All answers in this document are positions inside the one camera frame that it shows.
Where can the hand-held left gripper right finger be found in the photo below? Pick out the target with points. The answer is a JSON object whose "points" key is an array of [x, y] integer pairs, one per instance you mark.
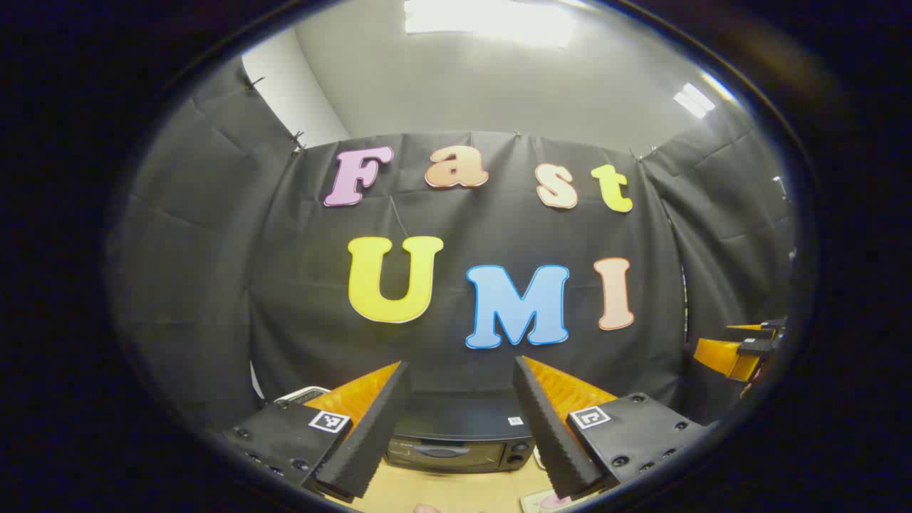
{"points": [[552, 434]]}

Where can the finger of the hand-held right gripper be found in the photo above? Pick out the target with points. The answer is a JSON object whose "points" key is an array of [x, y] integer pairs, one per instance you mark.
{"points": [[723, 356], [759, 328]]}

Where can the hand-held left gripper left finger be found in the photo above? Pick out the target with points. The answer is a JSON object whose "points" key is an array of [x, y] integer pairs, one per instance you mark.
{"points": [[370, 434]]}

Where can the round dark red food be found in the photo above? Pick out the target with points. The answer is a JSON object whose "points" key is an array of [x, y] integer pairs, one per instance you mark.
{"points": [[552, 501]]}

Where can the black electric oven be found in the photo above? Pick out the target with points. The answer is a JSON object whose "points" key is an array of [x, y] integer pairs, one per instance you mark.
{"points": [[463, 427]]}

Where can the white toaster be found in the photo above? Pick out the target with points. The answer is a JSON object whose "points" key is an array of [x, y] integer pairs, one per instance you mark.
{"points": [[303, 394]]}

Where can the black backdrop cloth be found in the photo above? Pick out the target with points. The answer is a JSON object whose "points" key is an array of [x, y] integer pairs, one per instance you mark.
{"points": [[285, 285]]}

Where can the ceiling light panel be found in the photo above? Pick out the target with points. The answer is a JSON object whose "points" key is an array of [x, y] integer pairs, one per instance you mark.
{"points": [[491, 18], [695, 100]]}

